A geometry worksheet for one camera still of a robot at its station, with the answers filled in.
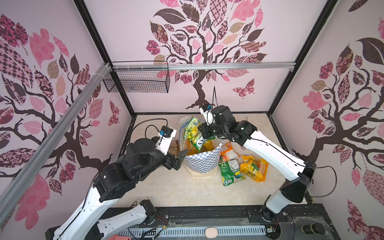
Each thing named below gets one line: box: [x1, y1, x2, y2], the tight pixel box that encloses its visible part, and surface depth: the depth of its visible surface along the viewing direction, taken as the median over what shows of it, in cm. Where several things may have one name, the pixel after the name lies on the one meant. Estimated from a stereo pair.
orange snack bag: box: [219, 141, 242, 162], surface depth 94 cm
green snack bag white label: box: [218, 159, 246, 186], surface depth 87 cm
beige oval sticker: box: [205, 227, 218, 239], surface depth 70 cm
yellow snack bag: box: [240, 155, 269, 183], surface depth 85 cm
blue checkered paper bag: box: [179, 116, 224, 178], surface depth 73 cm
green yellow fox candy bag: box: [183, 116, 215, 151], surface depth 72 cm
